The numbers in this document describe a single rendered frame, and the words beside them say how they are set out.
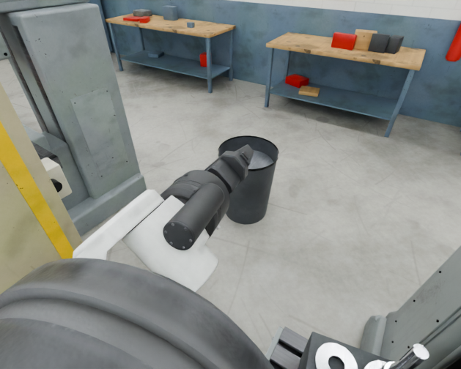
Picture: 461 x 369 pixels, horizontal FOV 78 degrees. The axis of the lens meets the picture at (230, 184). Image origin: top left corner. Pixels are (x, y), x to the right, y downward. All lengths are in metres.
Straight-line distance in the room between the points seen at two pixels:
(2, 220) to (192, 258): 1.12
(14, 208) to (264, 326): 1.50
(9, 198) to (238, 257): 1.53
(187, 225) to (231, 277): 1.91
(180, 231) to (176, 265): 0.05
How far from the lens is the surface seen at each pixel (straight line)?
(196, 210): 0.30
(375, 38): 4.10
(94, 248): 0.31
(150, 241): 0.32
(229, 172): 0.45
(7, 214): 1.38
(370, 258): 2.52
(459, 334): 1.25
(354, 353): 0.81
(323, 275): 2.29
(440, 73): 4.68
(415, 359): 0.66
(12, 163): 1.31
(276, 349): 0.97
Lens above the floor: 1.84
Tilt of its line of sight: 40 degrees down
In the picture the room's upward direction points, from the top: straight up
